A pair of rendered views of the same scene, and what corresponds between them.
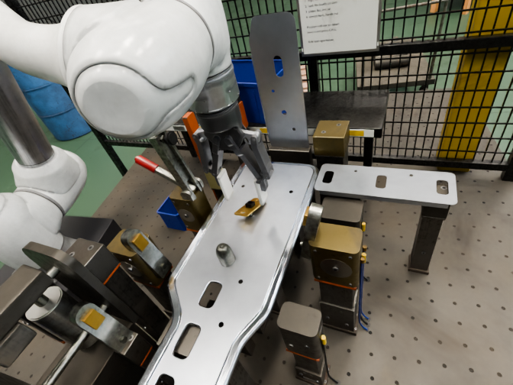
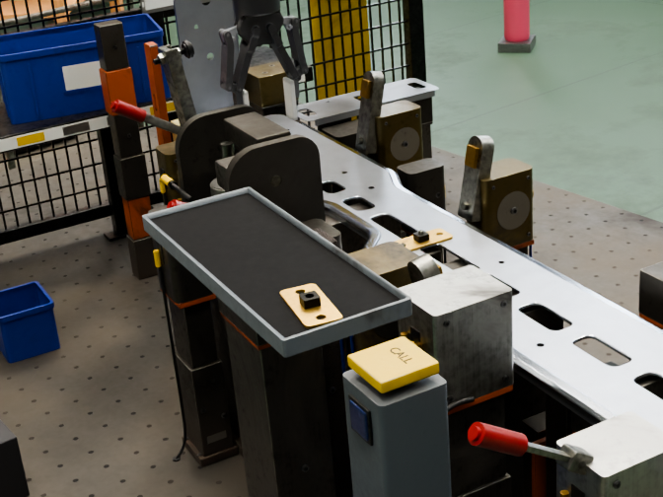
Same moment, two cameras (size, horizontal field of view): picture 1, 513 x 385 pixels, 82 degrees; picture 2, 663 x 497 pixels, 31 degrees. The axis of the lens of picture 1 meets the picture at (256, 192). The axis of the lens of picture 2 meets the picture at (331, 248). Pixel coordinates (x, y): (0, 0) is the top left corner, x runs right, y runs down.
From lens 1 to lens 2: 1.73 m
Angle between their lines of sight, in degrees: 52
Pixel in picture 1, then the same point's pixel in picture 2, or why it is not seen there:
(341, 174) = (318, 106)
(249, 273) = (342, 167)
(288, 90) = (217, 22)
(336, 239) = (395, 108)
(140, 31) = not seen: outside the picture
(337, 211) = (350, 129)
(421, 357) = not seen: hidden behind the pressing
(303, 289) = not seen: hidden behind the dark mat
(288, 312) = (407, 168)
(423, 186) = (402, 90)
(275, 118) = (197, 68)
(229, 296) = (350, 179)
